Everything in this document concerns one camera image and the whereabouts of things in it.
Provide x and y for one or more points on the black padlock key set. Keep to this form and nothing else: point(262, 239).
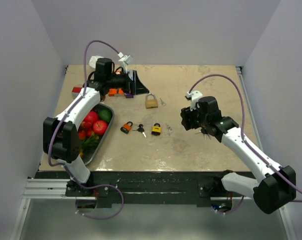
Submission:
point(204, 132)

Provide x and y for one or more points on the orange padlock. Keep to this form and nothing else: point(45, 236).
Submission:
point(126, 127)

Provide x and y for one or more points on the orange razor box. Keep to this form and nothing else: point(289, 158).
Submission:
point(115, 92)

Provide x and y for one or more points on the red strawberries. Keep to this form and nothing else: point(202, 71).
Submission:
point(85, 130)

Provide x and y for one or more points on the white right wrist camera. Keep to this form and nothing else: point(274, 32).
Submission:
point(194, 97)

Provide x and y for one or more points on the red apple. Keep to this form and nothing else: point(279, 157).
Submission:
point(100, 127)

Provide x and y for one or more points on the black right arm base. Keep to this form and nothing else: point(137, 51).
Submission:
point(212, 187)

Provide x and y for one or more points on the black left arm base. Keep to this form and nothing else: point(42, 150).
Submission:
point(99, 189)

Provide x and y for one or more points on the black head key set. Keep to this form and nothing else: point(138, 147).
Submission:
point(140, 129)

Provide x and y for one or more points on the dark grey fruit tray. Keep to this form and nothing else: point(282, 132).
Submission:
point(91, 153)

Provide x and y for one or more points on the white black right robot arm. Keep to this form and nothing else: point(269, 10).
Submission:
point(272, 186)

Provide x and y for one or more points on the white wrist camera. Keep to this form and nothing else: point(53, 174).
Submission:
point(124, 61)
point(194, 97)

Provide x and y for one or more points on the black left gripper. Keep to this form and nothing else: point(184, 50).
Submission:
point(136, 87)

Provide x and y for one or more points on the brass padlock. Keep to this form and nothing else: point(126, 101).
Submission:
point(151, 101)

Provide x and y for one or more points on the white toilet paper roll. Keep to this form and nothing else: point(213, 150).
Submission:
point(93, 60)

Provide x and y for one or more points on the yellow padlock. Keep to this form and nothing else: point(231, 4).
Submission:
point(156, 129)

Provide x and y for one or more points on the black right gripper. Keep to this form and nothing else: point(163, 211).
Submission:
point(187, 114)

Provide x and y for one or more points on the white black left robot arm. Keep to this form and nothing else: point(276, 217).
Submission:
point(60, 134)

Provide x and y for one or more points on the green lime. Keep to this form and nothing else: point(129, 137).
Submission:
point(105, 115)

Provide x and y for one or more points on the red toothpaste box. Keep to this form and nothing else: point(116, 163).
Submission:
point(76, 91)

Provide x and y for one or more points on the green leaves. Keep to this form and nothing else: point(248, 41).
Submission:
point(91, 142)

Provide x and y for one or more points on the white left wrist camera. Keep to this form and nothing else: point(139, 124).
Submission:
point(124, 61)

